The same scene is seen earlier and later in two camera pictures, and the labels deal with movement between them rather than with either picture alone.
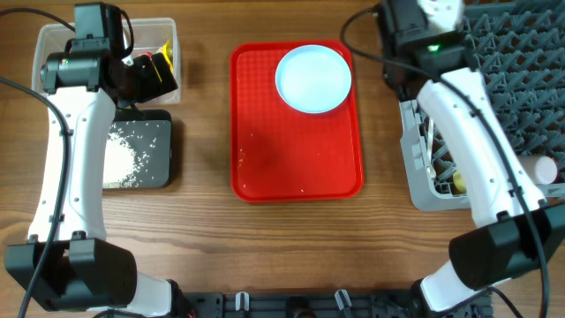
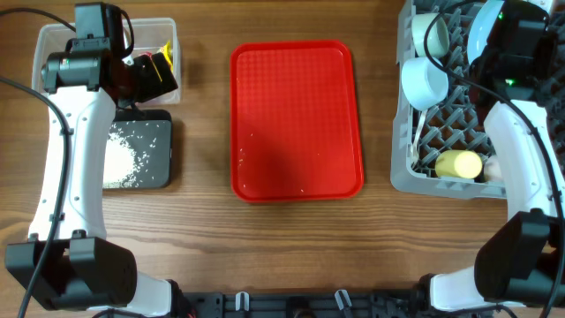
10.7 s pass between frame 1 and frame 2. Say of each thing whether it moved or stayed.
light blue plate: moved
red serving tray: stayed
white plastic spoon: moved
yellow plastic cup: moved
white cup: moved
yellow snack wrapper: stayed
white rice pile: stayed
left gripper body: stayed
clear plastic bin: stayed
